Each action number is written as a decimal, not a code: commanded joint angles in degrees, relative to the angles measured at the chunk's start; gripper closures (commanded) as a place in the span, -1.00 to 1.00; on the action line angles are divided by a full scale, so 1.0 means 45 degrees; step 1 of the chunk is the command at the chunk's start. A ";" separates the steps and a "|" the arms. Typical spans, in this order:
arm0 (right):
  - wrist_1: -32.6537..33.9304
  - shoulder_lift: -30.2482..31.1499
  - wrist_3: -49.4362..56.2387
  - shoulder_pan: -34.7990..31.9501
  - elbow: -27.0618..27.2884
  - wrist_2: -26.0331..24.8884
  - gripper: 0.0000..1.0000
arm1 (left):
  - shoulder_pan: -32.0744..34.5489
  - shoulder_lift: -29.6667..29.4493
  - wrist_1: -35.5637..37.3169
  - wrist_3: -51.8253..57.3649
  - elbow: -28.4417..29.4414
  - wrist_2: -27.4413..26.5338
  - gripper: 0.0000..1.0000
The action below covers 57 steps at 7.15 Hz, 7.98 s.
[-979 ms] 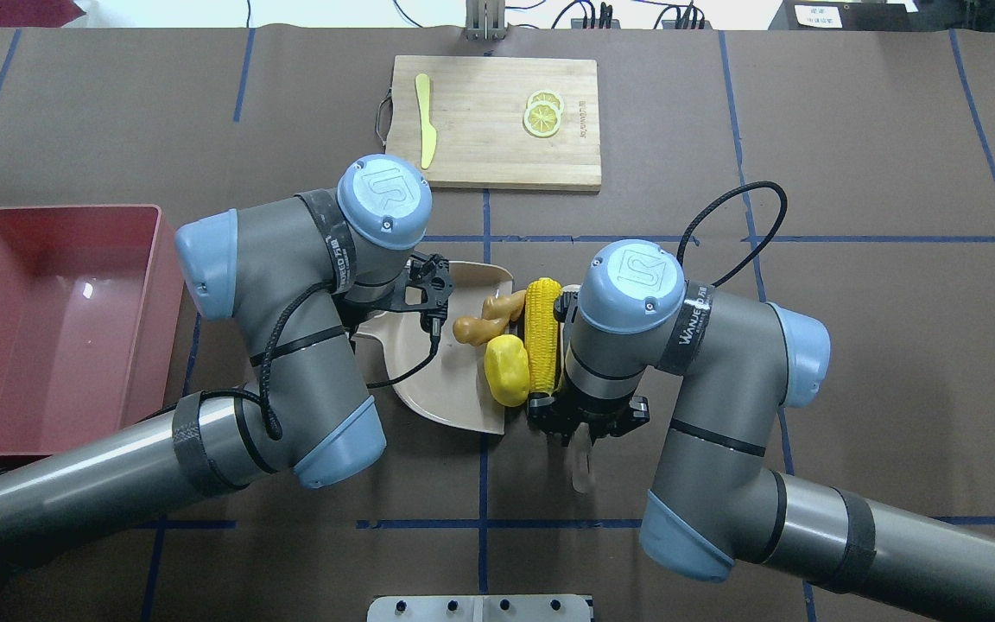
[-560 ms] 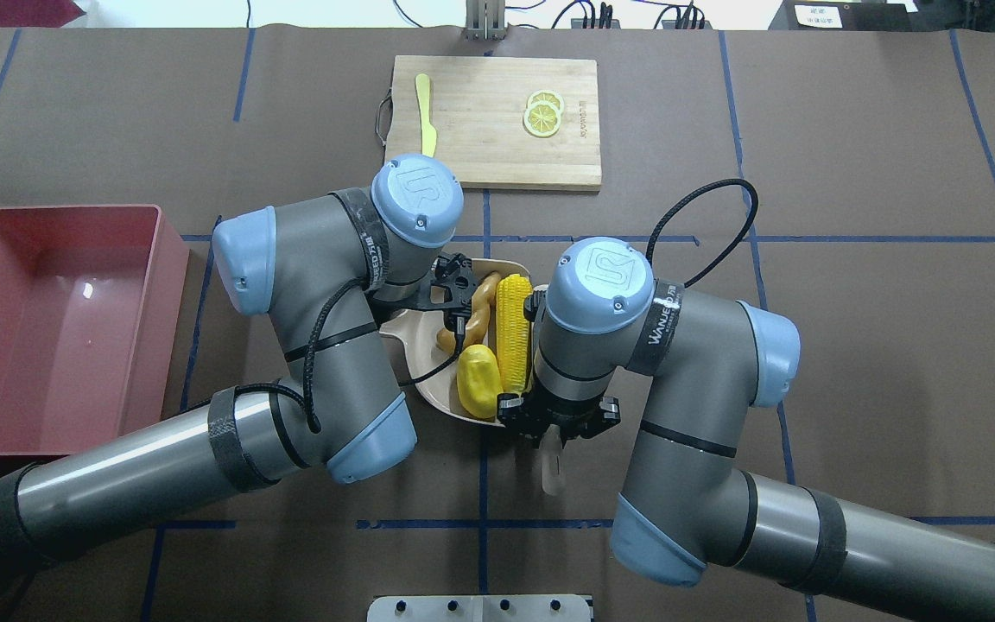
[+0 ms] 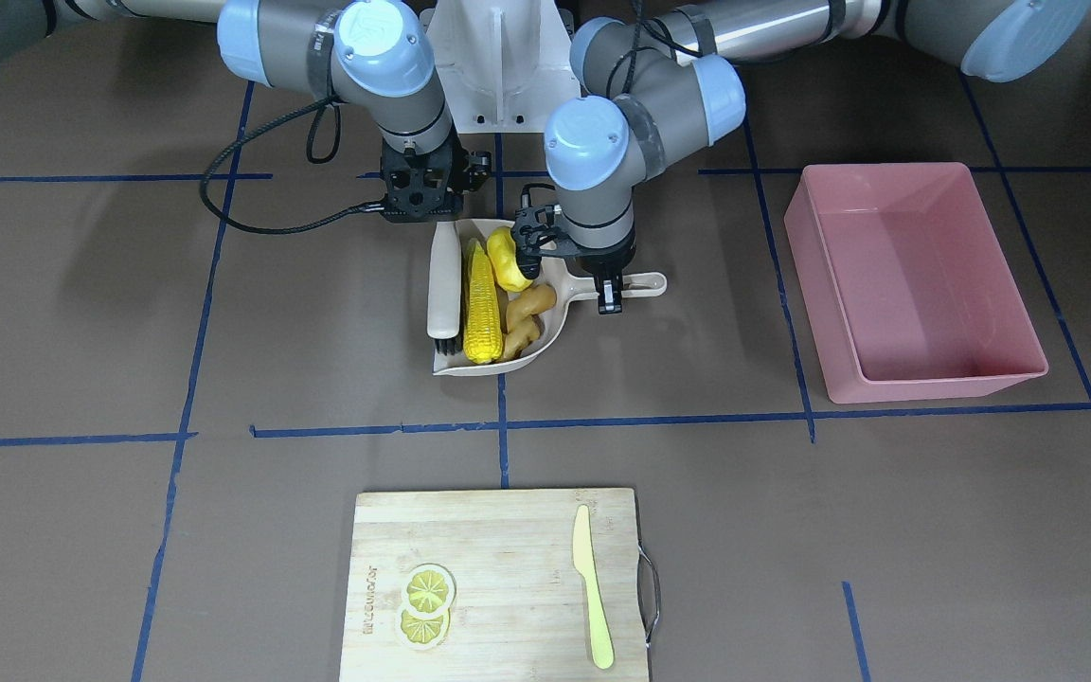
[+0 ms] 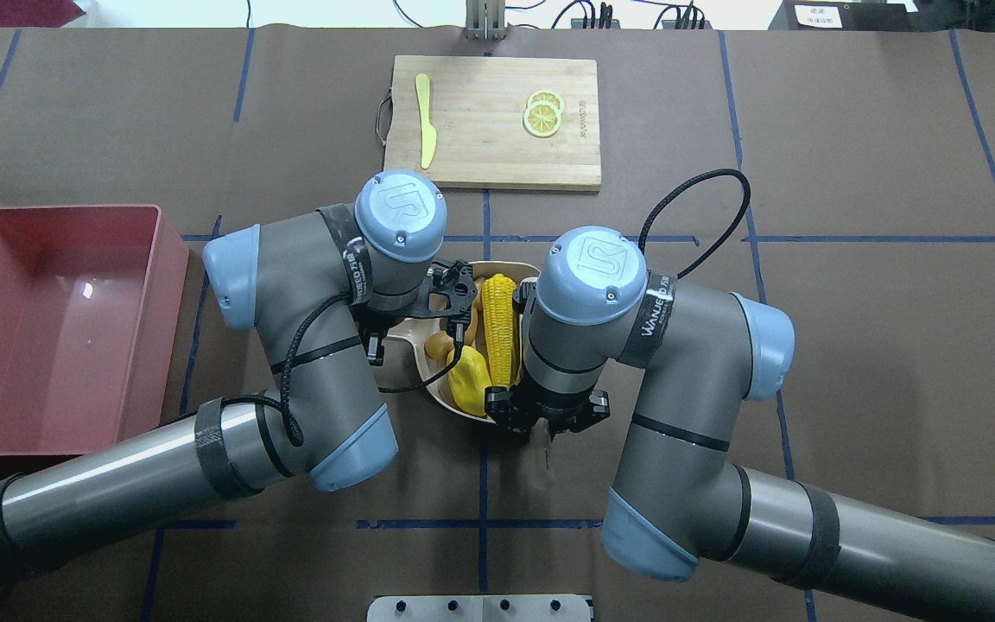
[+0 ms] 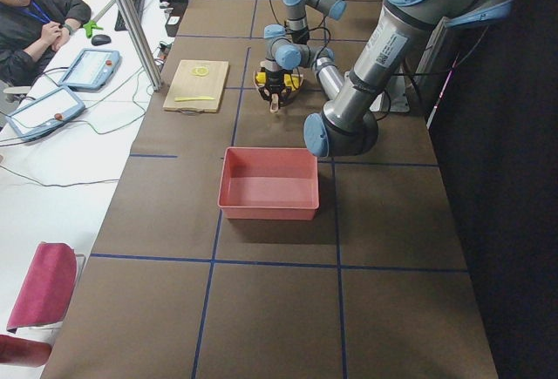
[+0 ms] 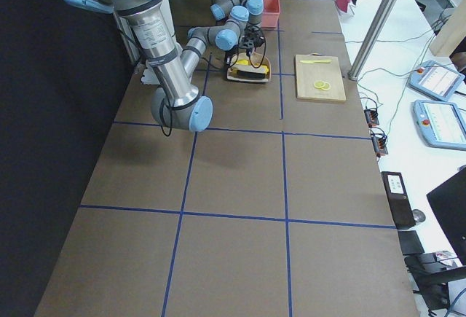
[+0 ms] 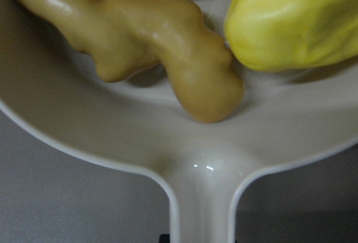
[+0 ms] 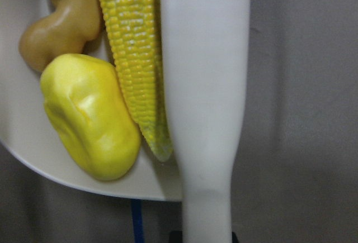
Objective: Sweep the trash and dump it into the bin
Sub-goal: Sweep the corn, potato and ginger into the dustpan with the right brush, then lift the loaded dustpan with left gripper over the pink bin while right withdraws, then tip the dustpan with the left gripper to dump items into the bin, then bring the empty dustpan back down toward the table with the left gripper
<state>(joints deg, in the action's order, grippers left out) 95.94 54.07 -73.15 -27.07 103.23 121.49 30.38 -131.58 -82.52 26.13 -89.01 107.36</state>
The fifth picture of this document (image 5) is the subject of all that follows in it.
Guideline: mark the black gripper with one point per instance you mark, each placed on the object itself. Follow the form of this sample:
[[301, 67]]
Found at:
[[274, 81]]

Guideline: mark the pink plastic bin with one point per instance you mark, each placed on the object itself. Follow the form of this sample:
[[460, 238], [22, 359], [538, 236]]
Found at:
[[269, 183]]

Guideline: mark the front lemon slice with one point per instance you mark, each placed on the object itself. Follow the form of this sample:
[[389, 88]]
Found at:
[[207, 72]]

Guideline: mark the wooden cutting board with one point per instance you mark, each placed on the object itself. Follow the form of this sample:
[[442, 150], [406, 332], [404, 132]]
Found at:
[[185, 84]]

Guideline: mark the yellow toy knife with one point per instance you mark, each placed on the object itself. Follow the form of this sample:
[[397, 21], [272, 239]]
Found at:
[[193, 98]]

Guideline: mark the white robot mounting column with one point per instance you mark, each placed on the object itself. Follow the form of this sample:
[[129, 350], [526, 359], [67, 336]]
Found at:
[[429, 60]]

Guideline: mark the black computer mouse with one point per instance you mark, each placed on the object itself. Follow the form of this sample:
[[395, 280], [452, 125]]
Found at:
[[100, 39]]

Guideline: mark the far teach pendant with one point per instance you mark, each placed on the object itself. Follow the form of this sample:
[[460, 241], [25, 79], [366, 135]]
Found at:
[[91, 70]]

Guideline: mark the teach pendant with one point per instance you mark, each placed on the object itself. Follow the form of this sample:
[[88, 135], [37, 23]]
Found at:
[[46, 114], [91, 70]]

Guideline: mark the green clamp tool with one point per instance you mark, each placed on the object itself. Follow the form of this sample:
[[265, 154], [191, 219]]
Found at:
[[90, 27]]

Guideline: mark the near teach pendant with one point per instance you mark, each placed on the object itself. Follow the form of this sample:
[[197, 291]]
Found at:
[[46, 114]]

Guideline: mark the seated person in grey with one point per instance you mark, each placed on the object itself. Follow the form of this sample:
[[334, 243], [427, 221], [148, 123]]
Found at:
[[32, 32]]

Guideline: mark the magenta cloth on stand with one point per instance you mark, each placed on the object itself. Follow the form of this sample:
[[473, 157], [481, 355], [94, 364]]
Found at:
[[47, 289]]

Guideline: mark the aluminium frame post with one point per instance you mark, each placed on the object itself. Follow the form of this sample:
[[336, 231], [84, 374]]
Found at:
[[140, 43]]

